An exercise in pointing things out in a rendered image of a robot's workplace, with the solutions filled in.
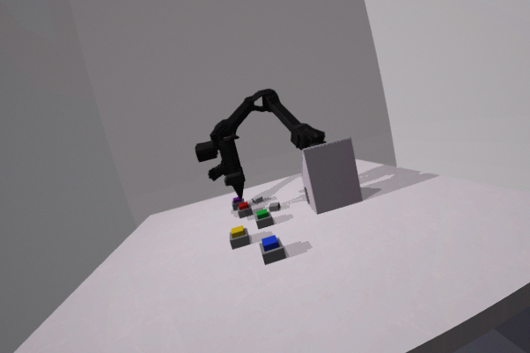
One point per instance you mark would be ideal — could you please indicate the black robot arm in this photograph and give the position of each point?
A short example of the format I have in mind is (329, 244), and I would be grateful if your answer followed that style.
(224, 133)

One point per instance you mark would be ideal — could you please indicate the yellow button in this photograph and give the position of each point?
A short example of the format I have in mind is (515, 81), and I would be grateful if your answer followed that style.
(239, 237)

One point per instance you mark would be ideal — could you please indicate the blue button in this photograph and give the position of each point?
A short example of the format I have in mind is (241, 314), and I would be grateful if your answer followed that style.
(272, 250)

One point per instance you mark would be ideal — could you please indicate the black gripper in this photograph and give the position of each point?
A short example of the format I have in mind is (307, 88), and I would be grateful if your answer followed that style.
(235, 176)

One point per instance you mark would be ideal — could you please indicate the red button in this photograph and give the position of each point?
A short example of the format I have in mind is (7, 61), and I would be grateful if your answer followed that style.
(244, 210)

